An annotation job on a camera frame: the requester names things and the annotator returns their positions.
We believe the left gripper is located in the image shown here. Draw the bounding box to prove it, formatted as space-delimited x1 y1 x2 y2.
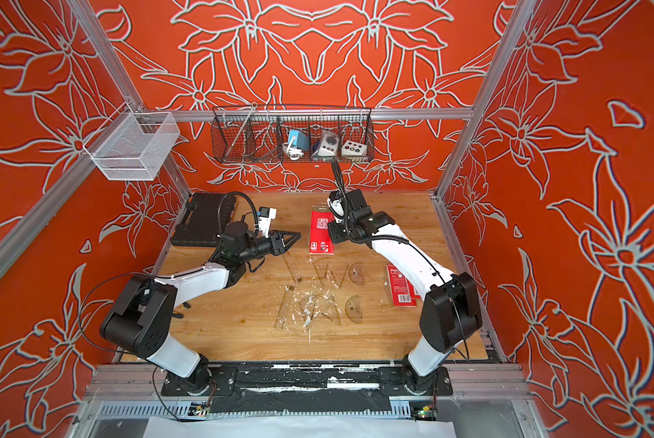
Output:
238 230 301 266

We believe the clear protractor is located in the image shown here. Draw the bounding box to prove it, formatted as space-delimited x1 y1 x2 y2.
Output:
345 295 363 324
347 262 365 287

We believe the clear triangle ruler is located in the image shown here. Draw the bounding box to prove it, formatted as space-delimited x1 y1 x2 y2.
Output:
312 258 348 288
313 291 341 325

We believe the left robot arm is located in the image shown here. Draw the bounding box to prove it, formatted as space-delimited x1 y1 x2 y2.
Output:
100 192 301 392

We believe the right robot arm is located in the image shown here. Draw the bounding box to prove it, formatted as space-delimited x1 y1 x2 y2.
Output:
328 159 482 383

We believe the white dotted cube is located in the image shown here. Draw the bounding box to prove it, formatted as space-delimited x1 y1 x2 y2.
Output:
341 140 367 160

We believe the black tool case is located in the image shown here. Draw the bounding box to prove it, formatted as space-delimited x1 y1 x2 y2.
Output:
170 192 237 247

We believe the white grey device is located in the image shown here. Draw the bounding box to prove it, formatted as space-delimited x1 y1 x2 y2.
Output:
312 131 340 159

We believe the blue white box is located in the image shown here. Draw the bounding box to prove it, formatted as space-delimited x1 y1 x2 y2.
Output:
287 130 311 151

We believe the white mesh basket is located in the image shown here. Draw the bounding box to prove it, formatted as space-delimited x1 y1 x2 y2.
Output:
84 112 180 182

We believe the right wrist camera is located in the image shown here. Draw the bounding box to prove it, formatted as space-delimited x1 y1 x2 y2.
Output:
328 191 345 222

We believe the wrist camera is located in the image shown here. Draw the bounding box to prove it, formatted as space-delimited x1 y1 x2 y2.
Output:
258 206 277 237
328 191 345 222

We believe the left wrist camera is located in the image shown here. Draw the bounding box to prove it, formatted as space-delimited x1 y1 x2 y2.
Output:
258 206 277 237

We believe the black wire basket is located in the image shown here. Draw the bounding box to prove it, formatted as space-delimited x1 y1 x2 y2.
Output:
210 104 376 164

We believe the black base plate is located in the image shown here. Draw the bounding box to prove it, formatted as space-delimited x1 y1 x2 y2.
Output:
160 361 453 419

